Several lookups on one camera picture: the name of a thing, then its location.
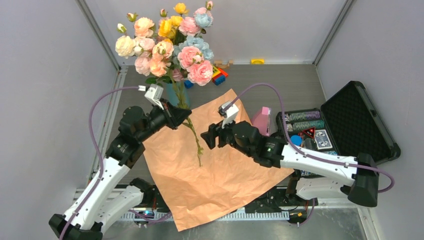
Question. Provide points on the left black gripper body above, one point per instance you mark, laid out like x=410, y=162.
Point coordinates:
x=156, y=120

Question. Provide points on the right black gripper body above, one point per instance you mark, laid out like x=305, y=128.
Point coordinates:
x=230, y=138

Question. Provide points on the teal ceramic vase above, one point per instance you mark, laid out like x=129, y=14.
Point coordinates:
x=178, y=95

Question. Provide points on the peach wrapping paper sheet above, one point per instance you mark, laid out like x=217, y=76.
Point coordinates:
x=198, y=184

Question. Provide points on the pale pink rose stem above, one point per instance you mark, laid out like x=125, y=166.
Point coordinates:
x=143, y=50

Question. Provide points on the peach pink rose stem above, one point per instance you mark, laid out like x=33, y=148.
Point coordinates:
x=160, y=57

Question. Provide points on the cream white rose stems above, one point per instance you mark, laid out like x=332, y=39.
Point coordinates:
x=125, y=45

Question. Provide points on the yellow rose stems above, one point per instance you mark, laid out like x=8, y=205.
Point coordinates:
x=168, y=26

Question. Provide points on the light blue flower stem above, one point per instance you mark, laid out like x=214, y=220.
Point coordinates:
x=190, y=33

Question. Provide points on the paper flower bouquet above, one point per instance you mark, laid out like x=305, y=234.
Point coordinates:
x=190, y=64

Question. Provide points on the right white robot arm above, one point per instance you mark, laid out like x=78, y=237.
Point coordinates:
x=358, y=176

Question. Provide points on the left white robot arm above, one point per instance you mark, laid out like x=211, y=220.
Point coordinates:
x=92, y=215

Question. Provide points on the pink plastic box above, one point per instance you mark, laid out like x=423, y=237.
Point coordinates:
x=262, y=121

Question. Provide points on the small blue cube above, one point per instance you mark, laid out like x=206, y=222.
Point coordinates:
x=188, y=84

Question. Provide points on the blue round chip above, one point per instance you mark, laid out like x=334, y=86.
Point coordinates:
x=296, y=140

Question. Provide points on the colourful toy block house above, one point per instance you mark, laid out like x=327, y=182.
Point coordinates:
x=219, y=76

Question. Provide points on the wooden toy piece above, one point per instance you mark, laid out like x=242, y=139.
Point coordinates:
x=223, y=65

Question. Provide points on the red triangle card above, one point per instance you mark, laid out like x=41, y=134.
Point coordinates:
x=310, y=132

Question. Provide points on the yellow toy block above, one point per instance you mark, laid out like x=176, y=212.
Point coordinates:
x=257, y=61

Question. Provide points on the pink peach rose stems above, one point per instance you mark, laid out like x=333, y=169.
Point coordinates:
x=145, y=27

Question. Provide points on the black poker chip case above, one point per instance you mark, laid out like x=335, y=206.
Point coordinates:
x=346, y=125

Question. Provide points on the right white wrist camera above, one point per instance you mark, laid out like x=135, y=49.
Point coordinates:
x=229, y=112

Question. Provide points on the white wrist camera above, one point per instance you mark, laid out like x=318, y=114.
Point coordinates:
x=229, y=112
x=153, y=94

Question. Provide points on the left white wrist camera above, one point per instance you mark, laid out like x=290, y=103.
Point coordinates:
x=153, y=94

